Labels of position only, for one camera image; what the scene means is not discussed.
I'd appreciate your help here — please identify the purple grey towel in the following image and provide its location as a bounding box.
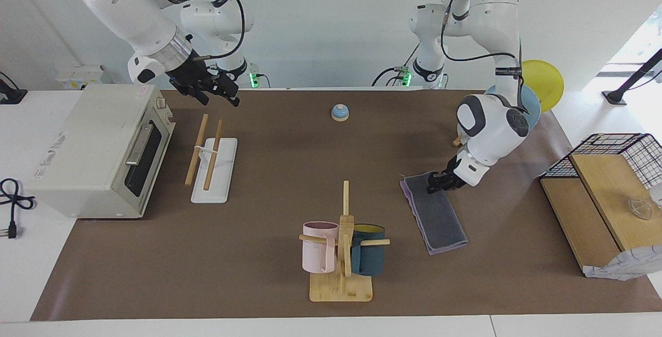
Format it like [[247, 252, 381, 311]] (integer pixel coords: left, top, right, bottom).
[[399, 172, 469, 256]]

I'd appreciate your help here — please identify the white wooden towel rack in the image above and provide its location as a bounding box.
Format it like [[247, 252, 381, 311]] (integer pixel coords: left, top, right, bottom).
[[184, 114, 238, 204]]

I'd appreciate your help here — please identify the dark teal mug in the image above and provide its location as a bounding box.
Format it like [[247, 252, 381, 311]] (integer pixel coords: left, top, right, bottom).
[[351, 224, 386, 277]]

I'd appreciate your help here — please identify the light blue plate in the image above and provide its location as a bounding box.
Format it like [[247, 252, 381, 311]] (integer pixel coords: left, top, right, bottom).
[[485, 85, 541, 130]]

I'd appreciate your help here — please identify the white power strip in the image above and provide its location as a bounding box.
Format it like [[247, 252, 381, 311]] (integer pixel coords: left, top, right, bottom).
[[56, 66, 104, 90]]

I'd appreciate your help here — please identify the cream toaster oven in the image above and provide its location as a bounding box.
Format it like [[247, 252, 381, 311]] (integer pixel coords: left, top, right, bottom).
[[25, 84, 176, 220]]

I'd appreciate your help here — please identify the yellow plate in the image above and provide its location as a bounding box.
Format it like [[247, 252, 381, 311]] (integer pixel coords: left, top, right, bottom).
[[521, 59, 565, 112]]

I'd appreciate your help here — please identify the wooden mug tree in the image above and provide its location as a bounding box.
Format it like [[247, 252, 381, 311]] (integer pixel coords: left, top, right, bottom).
[[298, 180, 391, 302]]

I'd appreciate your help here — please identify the pink mug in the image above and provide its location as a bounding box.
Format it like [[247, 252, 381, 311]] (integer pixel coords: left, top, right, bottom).
[[302, 221, 340, 274]]

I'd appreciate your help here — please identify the wooden two-tier shelf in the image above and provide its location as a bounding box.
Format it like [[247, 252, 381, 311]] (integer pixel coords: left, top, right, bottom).
[[539, 154, 662, 275]]

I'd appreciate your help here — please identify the brown table mat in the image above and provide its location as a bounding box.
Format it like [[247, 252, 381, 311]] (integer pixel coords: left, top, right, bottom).
[[30, 89, 662, 321]]

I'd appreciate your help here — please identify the black desk clamp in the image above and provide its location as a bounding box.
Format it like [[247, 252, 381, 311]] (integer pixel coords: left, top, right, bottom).
[[0, 72, 27, 105]]

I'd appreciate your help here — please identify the clear glass lid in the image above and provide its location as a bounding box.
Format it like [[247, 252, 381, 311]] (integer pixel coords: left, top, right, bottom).
[[628, 197, 653, 220]]

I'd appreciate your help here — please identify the white patterned cloth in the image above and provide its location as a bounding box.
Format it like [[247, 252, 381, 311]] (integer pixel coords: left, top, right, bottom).
[[583, 245, 662, 281]]

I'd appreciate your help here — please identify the black wire basket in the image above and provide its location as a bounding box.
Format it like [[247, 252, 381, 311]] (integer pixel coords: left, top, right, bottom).
[[539, 133, 662, 190]]

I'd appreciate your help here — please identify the black power cable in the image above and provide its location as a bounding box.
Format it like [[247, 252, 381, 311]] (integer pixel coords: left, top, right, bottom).
[[0, 178, 36, 239]]

